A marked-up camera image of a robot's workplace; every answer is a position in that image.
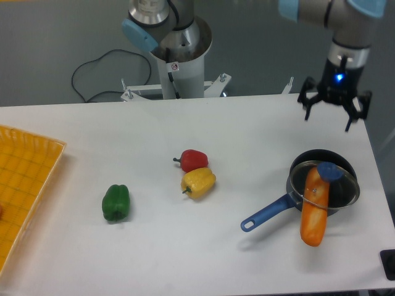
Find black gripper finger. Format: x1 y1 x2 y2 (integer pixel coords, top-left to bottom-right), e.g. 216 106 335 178
297 76 323 121
344 91 372 132

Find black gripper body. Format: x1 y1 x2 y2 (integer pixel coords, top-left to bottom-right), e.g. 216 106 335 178
317 59 364 105

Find glass pot lid blue knob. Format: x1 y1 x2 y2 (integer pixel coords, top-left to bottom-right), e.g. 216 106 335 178
287 160 360 215

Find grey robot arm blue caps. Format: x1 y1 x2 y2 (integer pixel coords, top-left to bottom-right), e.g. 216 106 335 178
122 1 386 123

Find dark blue saucepan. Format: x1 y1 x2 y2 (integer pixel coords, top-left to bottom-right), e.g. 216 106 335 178
241 149 360 232

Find orange toy baguette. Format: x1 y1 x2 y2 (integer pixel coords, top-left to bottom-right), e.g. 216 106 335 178
300 167 330 247

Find red toy bell pepper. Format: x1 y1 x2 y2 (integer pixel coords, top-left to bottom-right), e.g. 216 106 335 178
173 149 209 173

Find yellow toy bell pepper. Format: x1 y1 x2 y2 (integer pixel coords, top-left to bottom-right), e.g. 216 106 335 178
181 168 217 199

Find black device at table edge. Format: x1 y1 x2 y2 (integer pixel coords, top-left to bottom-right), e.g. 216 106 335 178
380 249 395 281

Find green toy bell pepper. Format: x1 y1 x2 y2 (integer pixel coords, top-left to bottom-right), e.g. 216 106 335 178
102 184 130 222

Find yellow plastic basket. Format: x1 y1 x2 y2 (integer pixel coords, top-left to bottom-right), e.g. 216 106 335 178
1 125 67 271

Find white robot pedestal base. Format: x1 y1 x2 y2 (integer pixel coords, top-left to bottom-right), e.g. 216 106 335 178
122 17 232 99

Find black cable on floor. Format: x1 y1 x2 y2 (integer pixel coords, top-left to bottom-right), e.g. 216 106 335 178
71 49 152 104

